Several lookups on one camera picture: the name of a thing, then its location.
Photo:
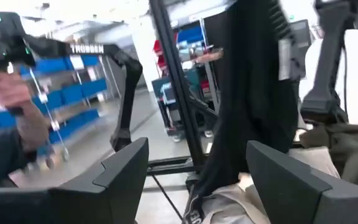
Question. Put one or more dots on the dark olive hooded sweatshirt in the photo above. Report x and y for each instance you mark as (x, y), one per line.
(353, 152)

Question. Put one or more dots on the red storage bin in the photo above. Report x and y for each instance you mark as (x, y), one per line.
(158, 53)

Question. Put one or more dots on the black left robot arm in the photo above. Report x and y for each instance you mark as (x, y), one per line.
(329, 62)

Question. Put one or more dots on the beige cloth garment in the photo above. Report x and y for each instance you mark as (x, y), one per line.
(315, 161)

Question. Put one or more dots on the black knit garment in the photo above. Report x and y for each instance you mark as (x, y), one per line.
(253, 93)

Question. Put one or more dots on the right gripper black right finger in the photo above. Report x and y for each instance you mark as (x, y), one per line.
(291, 199)

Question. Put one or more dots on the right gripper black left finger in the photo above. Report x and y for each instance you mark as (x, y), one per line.
(110, 193)

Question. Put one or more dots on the person's forearm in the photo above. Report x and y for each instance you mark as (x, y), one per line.
(31, 127)

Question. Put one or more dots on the person's shoe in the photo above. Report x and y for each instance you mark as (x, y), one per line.
(177, 138)
(208, 133)

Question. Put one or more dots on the blue storage bin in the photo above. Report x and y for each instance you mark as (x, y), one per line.
(51, 65)
(190, 34)
(93, 87)
(3, 119)
(54, 99)
(71, 93)
(90, 60)
(73, 124)

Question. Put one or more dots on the person's hand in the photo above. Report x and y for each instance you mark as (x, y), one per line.
(9, 91)

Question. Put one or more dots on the metal shelving with mixed bins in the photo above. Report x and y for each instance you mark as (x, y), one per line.
(208, 56)

